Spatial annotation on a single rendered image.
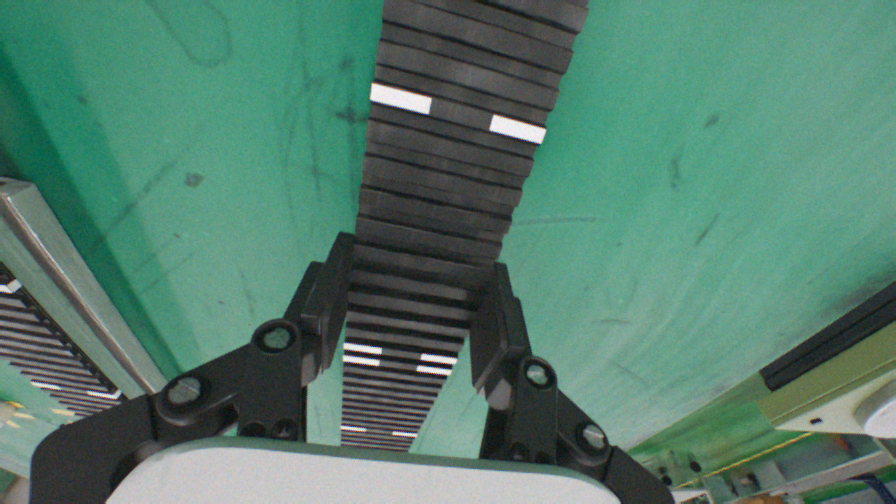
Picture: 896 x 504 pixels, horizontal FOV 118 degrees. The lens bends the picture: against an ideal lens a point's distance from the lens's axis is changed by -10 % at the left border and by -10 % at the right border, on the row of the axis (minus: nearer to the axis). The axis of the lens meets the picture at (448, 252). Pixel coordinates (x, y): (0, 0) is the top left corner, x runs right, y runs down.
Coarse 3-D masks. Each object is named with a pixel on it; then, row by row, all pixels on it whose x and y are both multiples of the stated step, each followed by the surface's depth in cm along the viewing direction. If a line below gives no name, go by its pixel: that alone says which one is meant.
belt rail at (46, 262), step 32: (0, 192) 11; (32, 192) 12; (0, 224) 11; (32, 224) 12; (0, 256) 11; (32, 256) 13; (64, 256) 14; (32, 288) 13; (64, 288) 15; (96, 288) 16; (64, 320) 14; (96, 320) 16; (96, 352) 16; (128, 352) 19; (128, 384) 19; (160, 384) 22
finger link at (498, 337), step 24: (504, 264) 12; (504, 288) 11; (480, 312) 12; (504, 312) 10; (480, 336) 11; (504, 336) 9; (528, 336) 10; (480, 360) 11; (504, 360) 9; (480, 384) 11; (504, 384) 9; (504, 408) 9; (576, 408) 9; (576, 432) 8; (600, 432) 8; (576, 456) 8; (600, 456) 8
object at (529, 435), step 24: (528, 360) 9; (528, 384) 8; (552, 384) 9; (528, 408) 8; (552, 408) 8; (504, 432) 9; (528, 432) 7; (552, 432) 8; (480, 456) 9; (504, 456) 7; (528, 456) 7; (552, 456) 7
